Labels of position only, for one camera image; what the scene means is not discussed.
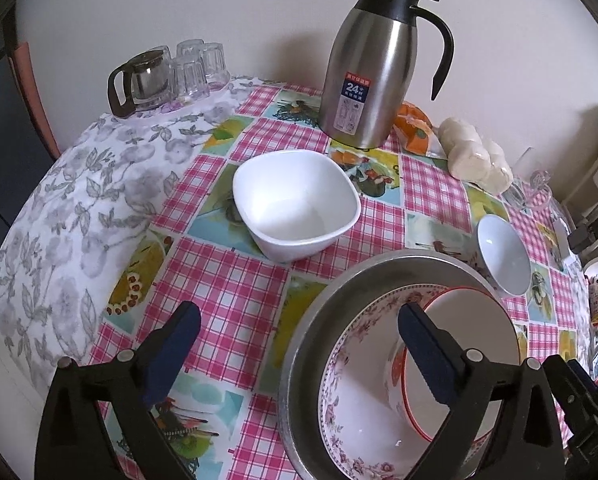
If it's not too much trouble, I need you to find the strawberry pattern white bowl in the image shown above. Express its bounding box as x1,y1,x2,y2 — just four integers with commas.
384,287,521,441

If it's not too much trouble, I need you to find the floral rimmed white plate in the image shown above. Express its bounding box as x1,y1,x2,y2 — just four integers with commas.
318,284,449,479

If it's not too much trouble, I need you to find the stainless steel plate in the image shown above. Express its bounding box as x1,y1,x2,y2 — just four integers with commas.
277,249,498,479

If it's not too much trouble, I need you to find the white square bowl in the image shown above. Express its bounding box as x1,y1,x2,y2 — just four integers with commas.
233,150,361,263

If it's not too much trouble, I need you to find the light blue bowl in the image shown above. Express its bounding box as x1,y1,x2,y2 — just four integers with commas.
474,214,531,297

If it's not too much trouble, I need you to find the black power adapter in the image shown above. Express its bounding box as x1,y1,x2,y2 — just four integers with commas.
568,224,597,256

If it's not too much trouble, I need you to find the clear glass mug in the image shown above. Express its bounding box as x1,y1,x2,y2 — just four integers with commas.
503,148,553,211

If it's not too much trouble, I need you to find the pink checkered tablecloth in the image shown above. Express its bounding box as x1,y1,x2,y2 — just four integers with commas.
0,78,591,479

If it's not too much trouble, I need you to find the bag of white buns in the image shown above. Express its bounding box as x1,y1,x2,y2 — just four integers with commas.
438,117,514,195

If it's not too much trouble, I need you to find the orange snack packet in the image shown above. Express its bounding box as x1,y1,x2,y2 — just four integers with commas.
393,102,446,159

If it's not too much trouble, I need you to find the clear drinking glass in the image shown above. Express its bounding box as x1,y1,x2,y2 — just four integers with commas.
200,42,230,91
176,38,204,58
173,55,210,101

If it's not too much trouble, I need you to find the stainless steel thermos jug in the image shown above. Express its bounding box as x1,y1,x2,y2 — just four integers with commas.
318,0,455,148

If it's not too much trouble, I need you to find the glass teapot black handle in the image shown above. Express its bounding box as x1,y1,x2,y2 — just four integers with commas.
107,47,174,118

